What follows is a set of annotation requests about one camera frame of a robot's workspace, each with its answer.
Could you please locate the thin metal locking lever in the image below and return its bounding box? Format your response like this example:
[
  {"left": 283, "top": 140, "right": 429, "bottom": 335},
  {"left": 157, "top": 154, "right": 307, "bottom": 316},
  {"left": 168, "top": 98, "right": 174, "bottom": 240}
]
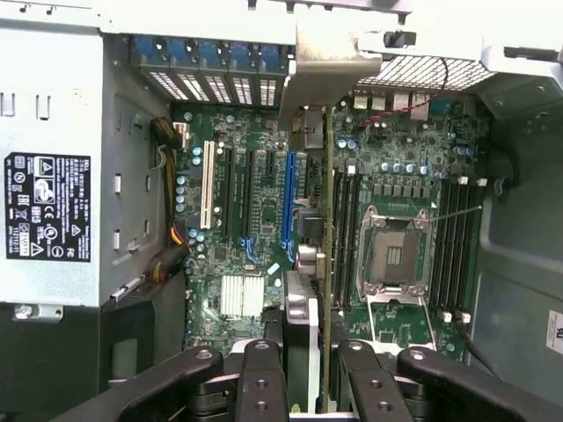
[{"left": 433, "top": 204, "right": 484, "bottom": 222}]

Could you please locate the silver chipset heatsink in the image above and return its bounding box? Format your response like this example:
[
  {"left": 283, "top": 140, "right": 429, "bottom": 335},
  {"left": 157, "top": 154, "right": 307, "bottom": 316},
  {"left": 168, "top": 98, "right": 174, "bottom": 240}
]
[{"left": 219, "top": 274, "right": 266, "bottom": 318}]

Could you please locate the long black expansion slot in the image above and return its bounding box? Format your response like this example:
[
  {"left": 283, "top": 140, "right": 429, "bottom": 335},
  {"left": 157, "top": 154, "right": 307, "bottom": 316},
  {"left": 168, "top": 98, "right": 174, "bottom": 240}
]
[
  {"left": 221, "top": 146, "right": 235, "bottom": 239},
  {"left": 239, "top": 148, "right": 257, "bottom": 260}
]

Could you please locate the vented expansion slot cover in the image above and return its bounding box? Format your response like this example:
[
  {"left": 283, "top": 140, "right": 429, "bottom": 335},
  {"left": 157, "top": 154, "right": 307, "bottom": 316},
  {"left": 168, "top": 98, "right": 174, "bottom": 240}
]
[
  {"left": 227, "top": 41, "right": 261, "bottom": 106},
  {"left": 198, "top": 40, "right": 232, "bottom": 106},
  {"left": 257, "top": 42, "right": 289, "bottom": 108},
  {"left": 169, "top": 38, "right": 202, "bottom": 105},
  {"left": 129, "top": 37, "right": 172, "bottom": 105}
]

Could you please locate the silver power supply unit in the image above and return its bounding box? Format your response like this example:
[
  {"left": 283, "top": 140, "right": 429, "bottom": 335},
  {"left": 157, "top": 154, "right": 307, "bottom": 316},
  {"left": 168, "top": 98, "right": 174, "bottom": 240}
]
[{"left": 0, "top": 24, "right": 172, "bottom": 309}]

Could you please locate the thin black looping wire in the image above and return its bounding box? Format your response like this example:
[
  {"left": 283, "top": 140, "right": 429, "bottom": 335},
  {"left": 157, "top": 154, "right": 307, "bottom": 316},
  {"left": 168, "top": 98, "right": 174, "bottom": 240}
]
[{"left": 455, "top": 318, "right": 501, "bottom": 375}]

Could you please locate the black plastic air shroud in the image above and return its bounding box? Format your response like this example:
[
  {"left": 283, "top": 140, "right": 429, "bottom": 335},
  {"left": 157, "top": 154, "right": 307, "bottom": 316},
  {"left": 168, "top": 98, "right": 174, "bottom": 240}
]
[{"left": 0, "top": 280, "right": 190, "bottom": 422}]

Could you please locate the power supply wire bundle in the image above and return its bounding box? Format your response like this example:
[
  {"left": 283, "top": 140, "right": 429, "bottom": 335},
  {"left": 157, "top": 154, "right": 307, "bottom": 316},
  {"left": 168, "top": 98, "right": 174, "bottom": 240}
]
[{"left": 147, "top": 114, "right": 194, "bottom": 283}]

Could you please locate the long blue expansion slot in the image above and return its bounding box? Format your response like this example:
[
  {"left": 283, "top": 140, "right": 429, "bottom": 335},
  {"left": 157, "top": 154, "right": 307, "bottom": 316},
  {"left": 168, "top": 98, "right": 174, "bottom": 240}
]
[{"left": 280, "top": 150, "right": 297, "bottom": 260}]

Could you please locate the open black PC case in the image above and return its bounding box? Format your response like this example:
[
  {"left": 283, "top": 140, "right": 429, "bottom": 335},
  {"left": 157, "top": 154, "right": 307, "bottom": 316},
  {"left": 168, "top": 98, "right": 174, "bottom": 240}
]
[{"left": 0, "top": 0, "right": 563, "bottom": 422}]

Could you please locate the white expansion slot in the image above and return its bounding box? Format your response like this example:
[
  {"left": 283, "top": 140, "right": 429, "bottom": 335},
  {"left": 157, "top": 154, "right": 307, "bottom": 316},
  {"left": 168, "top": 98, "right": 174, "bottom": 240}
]
[{"left": 200, "top": 139, "right": 217, "bottom": 230}]

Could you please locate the black RAM slot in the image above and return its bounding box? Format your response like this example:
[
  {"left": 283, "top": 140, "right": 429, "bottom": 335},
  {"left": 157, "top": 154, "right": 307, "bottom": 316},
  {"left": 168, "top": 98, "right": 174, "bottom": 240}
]
[
  {"left": 459, "top": 178, "right": 484, "bottom": 320},
  {"left": 332, "top": 166, "right": 344, "bottom": 309},
  {"left": 340, "top": 166, "right": 355, "bottom": 309},
  {"left": 450, "top": 178, "right": 472, "bottom": 320},
  {"left": 350, "top": 166, "right": 365, "bottom": 309},
  {"left": 440, "top": 178, "right": 463, "bottom": 320},
  {"left": 430, "top": 178, "right": 453, "bottom": 320}
]

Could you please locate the CPU socket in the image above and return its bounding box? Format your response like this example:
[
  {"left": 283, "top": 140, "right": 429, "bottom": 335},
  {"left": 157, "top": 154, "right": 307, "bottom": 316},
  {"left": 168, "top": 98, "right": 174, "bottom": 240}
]
[{"left": 357, "top": 205, "right": 435, "bottom": 305}]

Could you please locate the green motherboard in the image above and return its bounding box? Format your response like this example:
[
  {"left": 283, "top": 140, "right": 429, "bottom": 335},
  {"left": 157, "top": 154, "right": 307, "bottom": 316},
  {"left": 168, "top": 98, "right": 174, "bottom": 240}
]
[{"left": 169, "top": 87, "right": 492, "bottom": 366}]

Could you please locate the red black twisted wire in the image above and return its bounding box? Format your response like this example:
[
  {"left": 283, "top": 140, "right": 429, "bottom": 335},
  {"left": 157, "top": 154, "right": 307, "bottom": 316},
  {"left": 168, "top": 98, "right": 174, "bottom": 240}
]
[{"left": 355, "top": 55, "right": 450, "bottom": 129}]

